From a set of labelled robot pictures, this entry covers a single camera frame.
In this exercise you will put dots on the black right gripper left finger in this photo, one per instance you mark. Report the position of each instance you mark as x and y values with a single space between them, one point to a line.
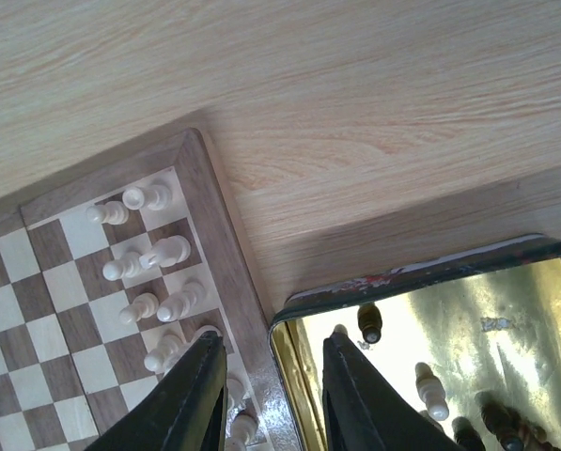
185 411

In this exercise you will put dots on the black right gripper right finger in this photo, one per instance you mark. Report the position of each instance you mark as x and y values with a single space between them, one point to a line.
362 411

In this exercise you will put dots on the wooden chess board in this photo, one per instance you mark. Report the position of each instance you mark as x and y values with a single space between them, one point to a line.
81 319

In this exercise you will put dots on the white knight on board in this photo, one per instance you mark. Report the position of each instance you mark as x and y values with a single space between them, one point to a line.
166 252

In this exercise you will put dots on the white rook on board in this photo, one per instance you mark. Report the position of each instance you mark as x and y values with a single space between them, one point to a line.
155 197

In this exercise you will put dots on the white pawn in tin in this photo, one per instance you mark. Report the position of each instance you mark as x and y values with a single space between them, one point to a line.
431 392

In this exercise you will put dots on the dark pawn in tin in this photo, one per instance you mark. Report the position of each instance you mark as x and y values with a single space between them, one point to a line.
370 323
466 436

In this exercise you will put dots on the dark piece in tin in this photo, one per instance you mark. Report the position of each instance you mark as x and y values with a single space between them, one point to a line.
499 422

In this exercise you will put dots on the gold metal tin tray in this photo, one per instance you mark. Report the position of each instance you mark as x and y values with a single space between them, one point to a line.
485 320

